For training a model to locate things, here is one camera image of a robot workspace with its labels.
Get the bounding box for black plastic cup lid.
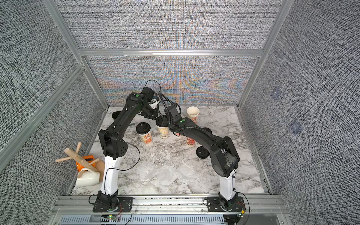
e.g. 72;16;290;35
136;122;151;135
156;116;167;127
196;146;210;159
203;127;212;134

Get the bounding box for white mug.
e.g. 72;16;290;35
75;167;100;188

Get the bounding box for red milk tea paper cup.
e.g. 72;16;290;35
186;137;196;146

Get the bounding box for black cylindrical cup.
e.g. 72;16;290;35
112;111;121;120

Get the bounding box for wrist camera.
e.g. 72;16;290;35
141;87;158;105
164;103;182;122

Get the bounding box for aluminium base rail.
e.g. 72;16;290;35
48;194;292;225

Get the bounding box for wooden mug tree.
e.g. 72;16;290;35
55;142;105;180

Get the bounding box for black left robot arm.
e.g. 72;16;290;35
95;91;158;212

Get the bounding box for orange mug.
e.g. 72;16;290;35
75;154;96;173

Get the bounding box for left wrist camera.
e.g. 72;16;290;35
141;87;158;105

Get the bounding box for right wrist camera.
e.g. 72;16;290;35
164;103;182;122

